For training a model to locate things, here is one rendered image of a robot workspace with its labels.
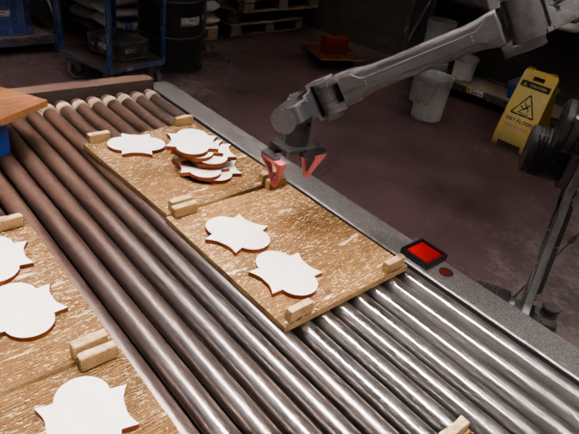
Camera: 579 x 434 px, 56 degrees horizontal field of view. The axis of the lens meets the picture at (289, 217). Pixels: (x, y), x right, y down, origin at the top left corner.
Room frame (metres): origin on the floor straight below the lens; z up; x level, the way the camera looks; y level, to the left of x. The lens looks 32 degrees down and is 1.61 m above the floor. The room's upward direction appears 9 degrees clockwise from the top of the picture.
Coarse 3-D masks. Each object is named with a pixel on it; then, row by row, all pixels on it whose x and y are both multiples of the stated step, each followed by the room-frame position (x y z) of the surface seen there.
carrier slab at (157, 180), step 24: (96, 144) 1.30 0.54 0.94; (120, 168) 1.19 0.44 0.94; (144, 168) 1.21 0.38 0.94; (168, 168) 1.23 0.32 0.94; (240, 168) 1.30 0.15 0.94; (264, 168) 1.32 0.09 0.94; (144, 192) 1.10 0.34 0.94; (168, 192) 1.12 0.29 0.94; (192, 192) 1.13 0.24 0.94; (216, 192) 1.15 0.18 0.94; (240, 192) 1.17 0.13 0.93
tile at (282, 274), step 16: (272, 256) 0.91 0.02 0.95; (288, 256) 0.92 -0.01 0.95; (256, 272) 0.85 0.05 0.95; (272, 272) 0.86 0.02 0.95; (288, 272) 0.87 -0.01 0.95; (304, 272) 0.87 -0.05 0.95; (320, 272) 0.88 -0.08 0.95; (272, 288) 0.81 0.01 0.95; (288, 288) 0.82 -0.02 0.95; (304, 288) 0.82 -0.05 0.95
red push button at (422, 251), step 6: (414, 246) 1.06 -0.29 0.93; (420, 246) 1.06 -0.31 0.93; (426, 246) 1.07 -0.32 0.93; (414, 252) 1.04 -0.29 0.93; (420, 252) 1.04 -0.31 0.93; (426, 252) 1.04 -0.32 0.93; (432, 252) 1.05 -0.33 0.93; (438, 252) 1.05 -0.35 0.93; (426, 258) 1.02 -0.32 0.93; (432, 258) 1.02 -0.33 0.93
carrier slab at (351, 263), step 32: (256, 192) 1.18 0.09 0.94; (288, 192) 1.21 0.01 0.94; (192, 224) 1.00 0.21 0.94; (288, 224) 1.06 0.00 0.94; (320, 224) 1.08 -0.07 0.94; (224, 256) 0.90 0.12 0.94; (256, 256) 0.92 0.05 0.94; (320, 256) 0.95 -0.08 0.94; (352, 256) 0.97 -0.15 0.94; (384, 256) 0.99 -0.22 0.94; (256, 288) 0.81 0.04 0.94; (320, 288) 0.85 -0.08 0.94; (352, 288) 0.86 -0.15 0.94
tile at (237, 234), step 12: (240, 216) 1.04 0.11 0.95; (216, 228) 0.98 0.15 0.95; (228, 228) 0.99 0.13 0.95; (240, 228) 0.99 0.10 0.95; (252, 228) 1.00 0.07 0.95; (264, 228) 1.01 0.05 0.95; (216, 240) 0.94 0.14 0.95; (228, 240) 0.94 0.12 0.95; (240, 240) 0.95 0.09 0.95; (252, 240) 0.96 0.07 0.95; (264, 240) 0.96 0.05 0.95; (252, 252) 0.93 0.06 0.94
